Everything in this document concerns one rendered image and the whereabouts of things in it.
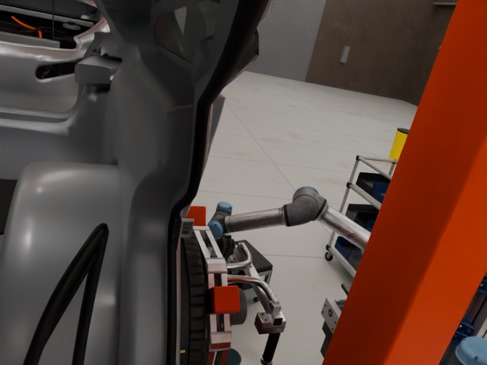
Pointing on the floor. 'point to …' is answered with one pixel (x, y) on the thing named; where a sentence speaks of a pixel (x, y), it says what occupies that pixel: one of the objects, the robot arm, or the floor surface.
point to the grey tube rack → (380, 185)
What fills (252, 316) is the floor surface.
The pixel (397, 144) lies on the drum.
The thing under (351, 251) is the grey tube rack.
